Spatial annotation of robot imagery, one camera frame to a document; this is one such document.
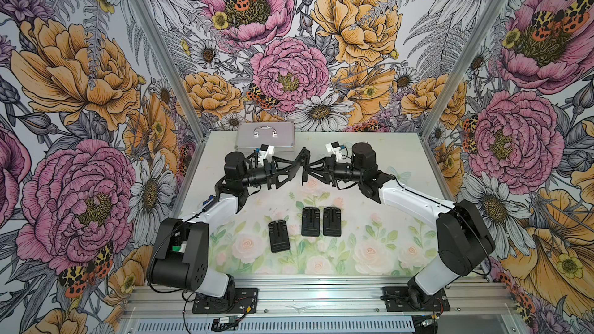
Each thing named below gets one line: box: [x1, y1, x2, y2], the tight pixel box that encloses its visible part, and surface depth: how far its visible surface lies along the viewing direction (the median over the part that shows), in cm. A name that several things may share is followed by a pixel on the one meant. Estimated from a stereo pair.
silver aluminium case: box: [235, 121, 296, 150], surface depth 102 cm
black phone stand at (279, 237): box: [268, 219, 291, 253], surface depth 88 cm
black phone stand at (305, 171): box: [301, 156, 309, 186], surface depth 78 cm
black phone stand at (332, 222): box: [322, 206, 342, 238], surface depth 91 cm
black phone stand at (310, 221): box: [301, 206, 321, 237], surface depth 92 cm
